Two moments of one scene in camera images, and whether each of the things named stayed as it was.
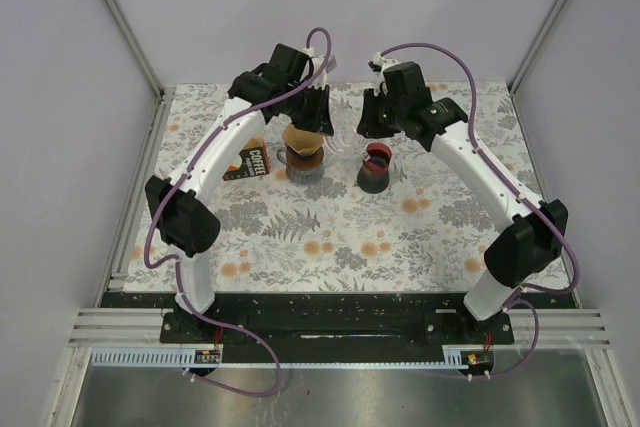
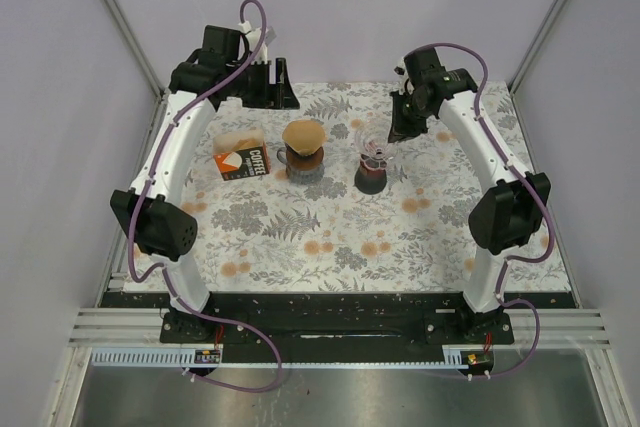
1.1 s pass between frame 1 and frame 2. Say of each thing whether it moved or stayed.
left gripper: moved
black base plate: stayed
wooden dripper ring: stayed
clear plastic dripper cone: moved
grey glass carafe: stayed
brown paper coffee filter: stayed
